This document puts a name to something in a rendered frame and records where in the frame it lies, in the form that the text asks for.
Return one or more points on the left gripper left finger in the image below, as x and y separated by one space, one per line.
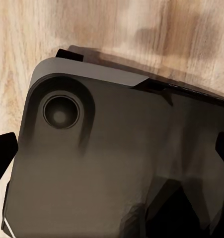
8 149

